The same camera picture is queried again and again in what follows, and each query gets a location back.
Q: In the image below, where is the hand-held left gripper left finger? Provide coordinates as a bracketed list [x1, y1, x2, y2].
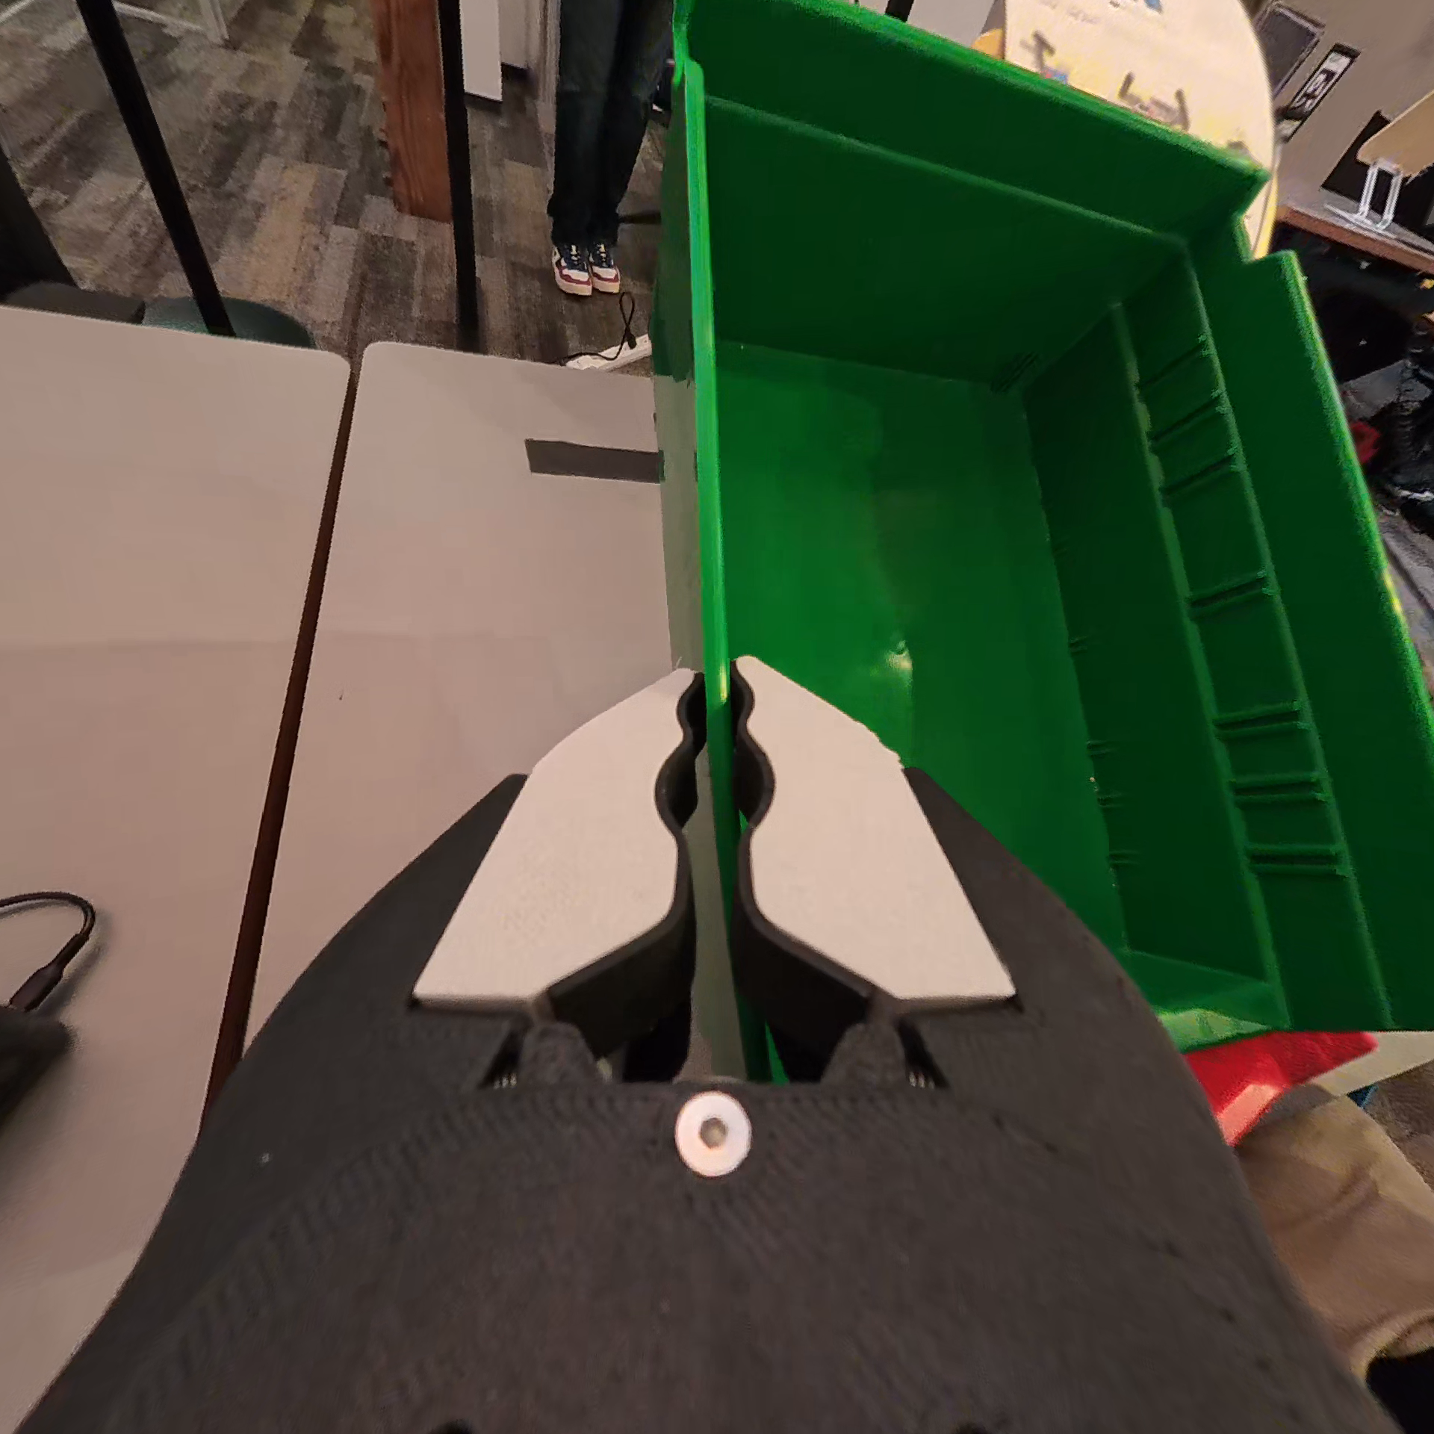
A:
[411, 665, 709, 1059]

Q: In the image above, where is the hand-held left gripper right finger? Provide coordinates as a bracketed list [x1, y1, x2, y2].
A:
[726, 655, 1020, 1084]

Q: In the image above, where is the green plastic bin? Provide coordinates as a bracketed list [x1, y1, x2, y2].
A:
[657, 0, 1434, 1081]

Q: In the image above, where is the red plastic bin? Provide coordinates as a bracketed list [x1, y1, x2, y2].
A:
[1178, 1026, 1384, 1147]

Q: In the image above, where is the black tape strip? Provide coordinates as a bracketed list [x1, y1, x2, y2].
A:
[525, 443, 665, 483]

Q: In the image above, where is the person's leg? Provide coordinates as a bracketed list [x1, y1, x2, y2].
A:
[1230, 1081, 1434, 1384]

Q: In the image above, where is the green chair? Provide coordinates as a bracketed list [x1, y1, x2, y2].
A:
[145, 297, 319, 353]

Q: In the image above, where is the black metal pole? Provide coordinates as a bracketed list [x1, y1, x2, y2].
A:
[434, 0, 485, 353]
[78, 0, 238, 338]

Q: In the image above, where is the dark bag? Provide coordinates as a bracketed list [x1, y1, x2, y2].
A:
[1341, 356, 1434, 505]

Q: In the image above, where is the black white printed sign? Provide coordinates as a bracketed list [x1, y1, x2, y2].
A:
[1282, 45, 1360, 143]

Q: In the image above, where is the tan board on clear stand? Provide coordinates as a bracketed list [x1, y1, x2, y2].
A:
[1322, 91, 1434, 235]

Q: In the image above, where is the black cable with plug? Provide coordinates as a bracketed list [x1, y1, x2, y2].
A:
[0, 888, 100, 1009]

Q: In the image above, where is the wooden post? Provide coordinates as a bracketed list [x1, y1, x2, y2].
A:
[368, 0, 455, 222]

